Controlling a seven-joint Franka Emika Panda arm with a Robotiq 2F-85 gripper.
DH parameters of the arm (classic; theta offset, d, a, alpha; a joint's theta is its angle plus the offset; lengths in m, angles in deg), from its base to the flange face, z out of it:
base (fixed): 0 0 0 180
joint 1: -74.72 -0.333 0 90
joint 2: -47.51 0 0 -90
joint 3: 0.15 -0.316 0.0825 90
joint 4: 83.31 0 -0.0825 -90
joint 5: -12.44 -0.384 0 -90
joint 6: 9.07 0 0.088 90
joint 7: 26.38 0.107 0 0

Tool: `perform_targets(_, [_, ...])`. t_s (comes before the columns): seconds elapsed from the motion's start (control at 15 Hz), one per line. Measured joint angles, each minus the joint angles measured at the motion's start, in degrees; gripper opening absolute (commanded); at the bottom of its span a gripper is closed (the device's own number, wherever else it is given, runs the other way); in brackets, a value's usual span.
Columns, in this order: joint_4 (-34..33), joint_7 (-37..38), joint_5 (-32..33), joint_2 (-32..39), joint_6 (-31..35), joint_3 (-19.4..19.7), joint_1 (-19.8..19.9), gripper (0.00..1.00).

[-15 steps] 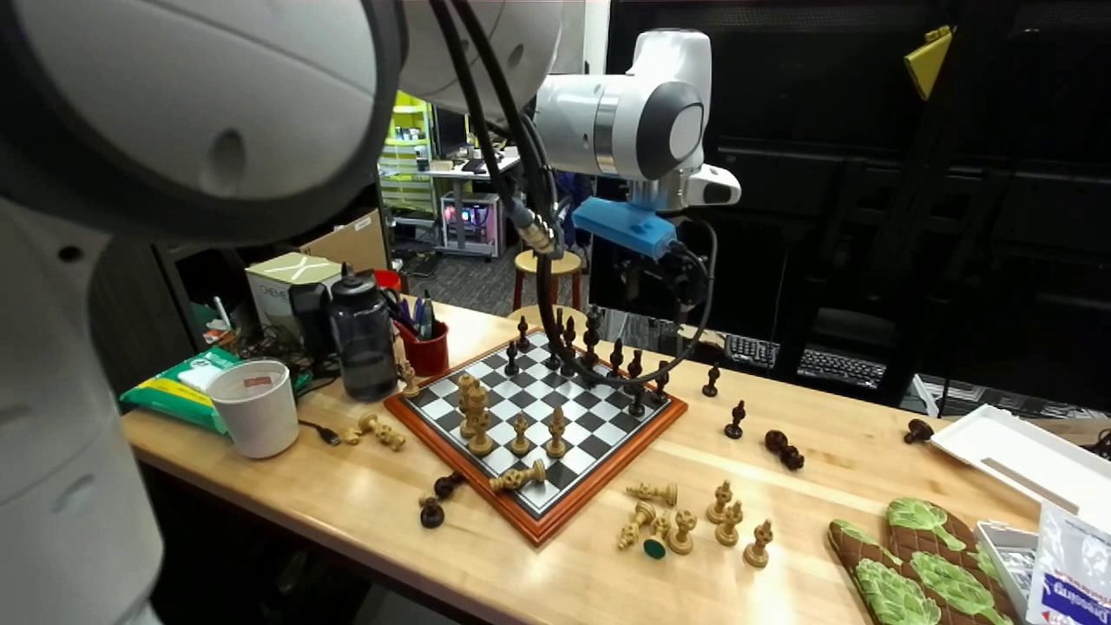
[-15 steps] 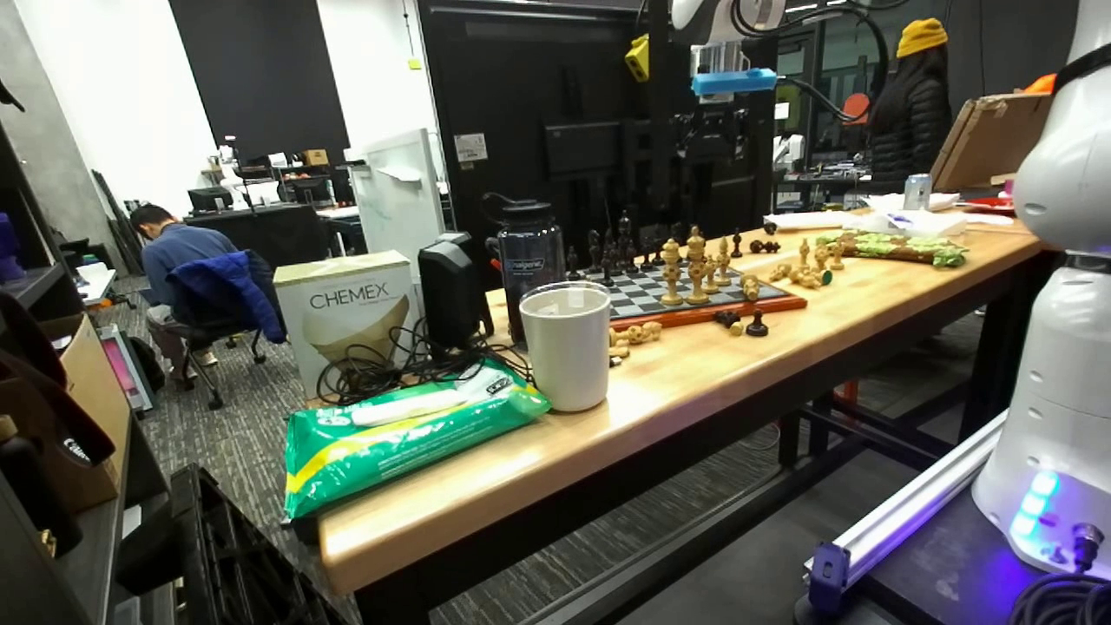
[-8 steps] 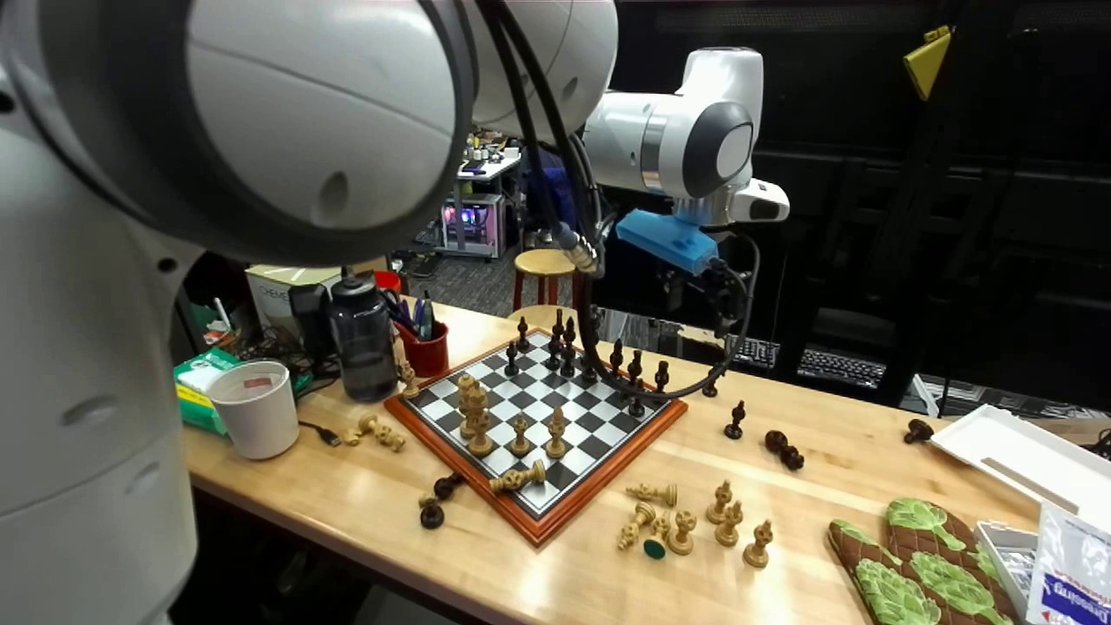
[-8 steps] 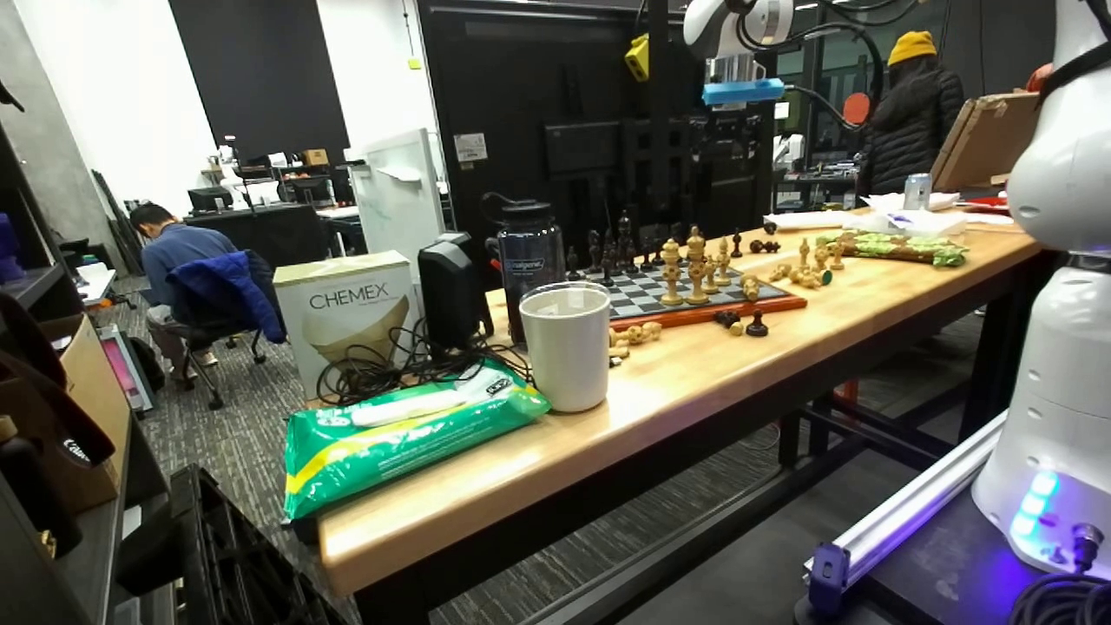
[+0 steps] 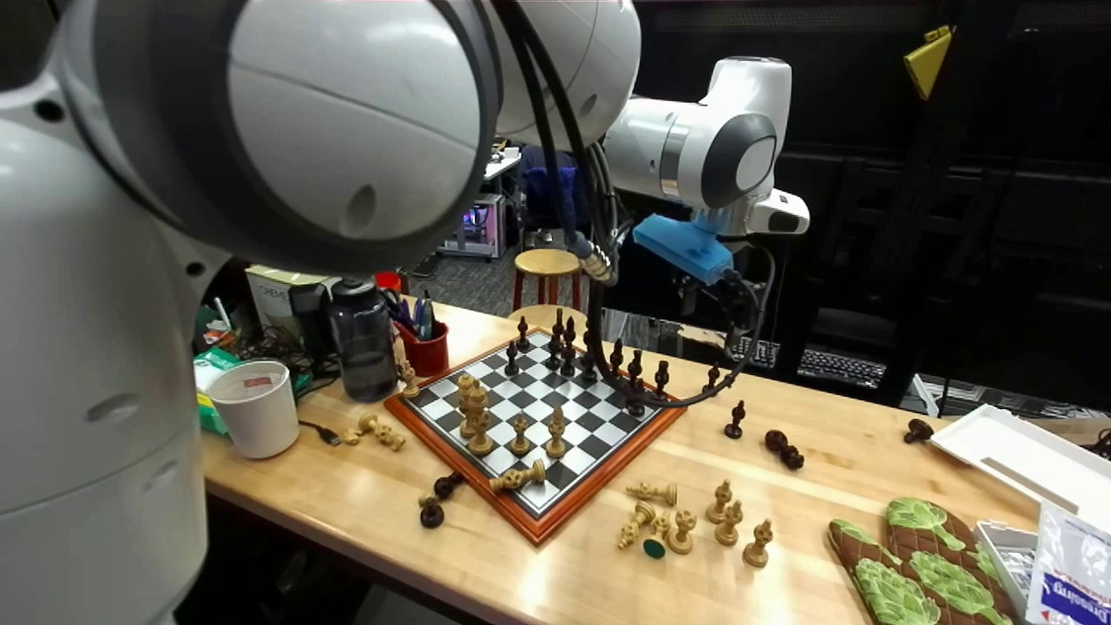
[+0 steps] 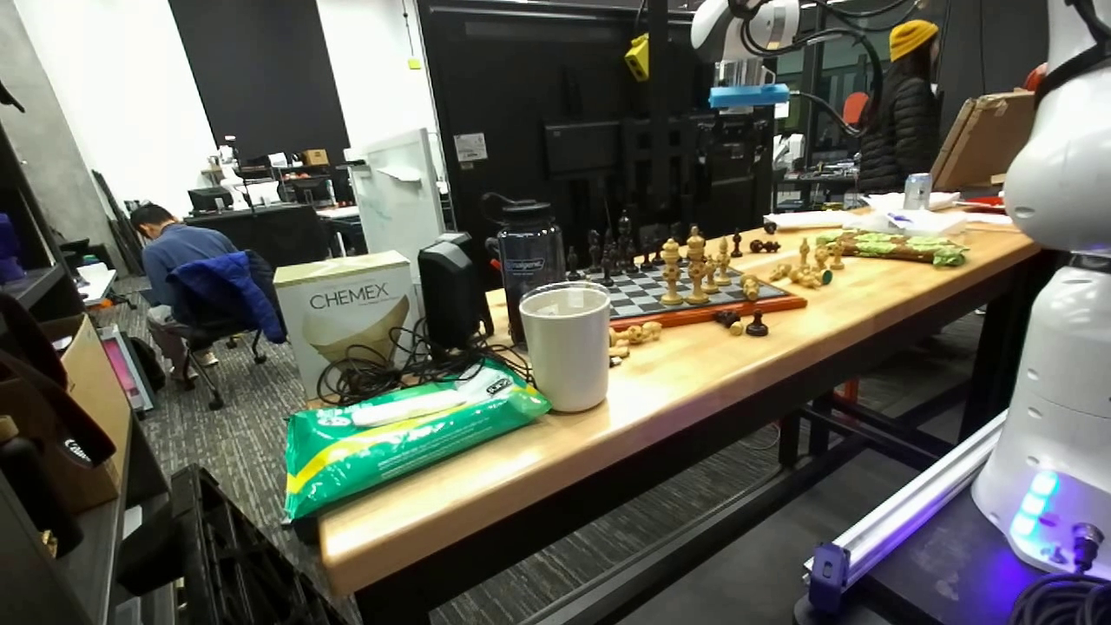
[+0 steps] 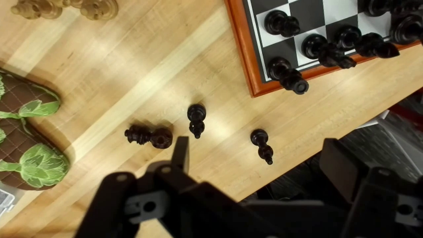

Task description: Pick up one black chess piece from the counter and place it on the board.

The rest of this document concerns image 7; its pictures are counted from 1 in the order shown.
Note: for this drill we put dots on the chessboard with brown wooden frame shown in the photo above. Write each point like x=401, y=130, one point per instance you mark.
x=246, y=54

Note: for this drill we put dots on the black chess knight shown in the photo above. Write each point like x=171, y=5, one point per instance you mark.
x=150, y=136

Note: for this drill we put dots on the black chess pawn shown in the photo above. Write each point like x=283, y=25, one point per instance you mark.
x=286, y=75
x=282, y=23
x=259, y=140
x=348, y=35
x=196, y=115
x=374, y=46
x=315, y=46

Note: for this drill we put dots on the light wooden chess piece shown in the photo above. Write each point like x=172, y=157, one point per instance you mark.
x=37, y=9
x=100, y=9

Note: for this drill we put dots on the black chess piece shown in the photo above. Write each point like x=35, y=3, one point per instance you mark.
x=408, y=29
x=374, y=6

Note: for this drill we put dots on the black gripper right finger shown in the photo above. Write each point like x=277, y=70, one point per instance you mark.
x=388, y=203

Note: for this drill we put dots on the artichoke print pot holder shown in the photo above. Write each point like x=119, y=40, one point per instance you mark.
x=18, y=150

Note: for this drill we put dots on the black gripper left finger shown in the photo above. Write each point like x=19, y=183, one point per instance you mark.
x=146, y=207

